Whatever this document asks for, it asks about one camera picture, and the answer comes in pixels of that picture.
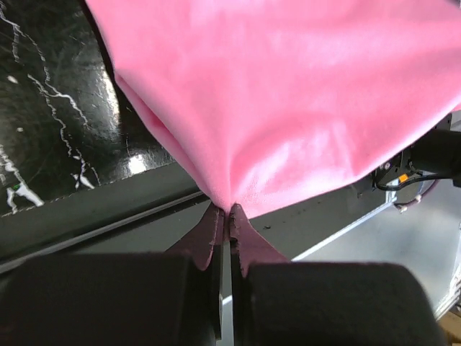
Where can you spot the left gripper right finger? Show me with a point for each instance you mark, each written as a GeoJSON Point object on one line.
{"type": "Point", "coordinates": [280, 302]}

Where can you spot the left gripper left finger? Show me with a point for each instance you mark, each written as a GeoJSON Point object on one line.
{"type": "Point", "coordinates": [152, 298]}

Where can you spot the pink t shirt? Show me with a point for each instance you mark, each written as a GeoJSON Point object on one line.
{"type": "Point", "coordinates": [269, 103]}

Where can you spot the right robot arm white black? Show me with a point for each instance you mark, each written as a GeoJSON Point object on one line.
{"type": "Point", "coordinates": [438, 151]}

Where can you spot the aluminium rail front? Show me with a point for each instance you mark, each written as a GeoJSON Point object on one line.
{"type": "Point", "coordinates": [343, 227]}

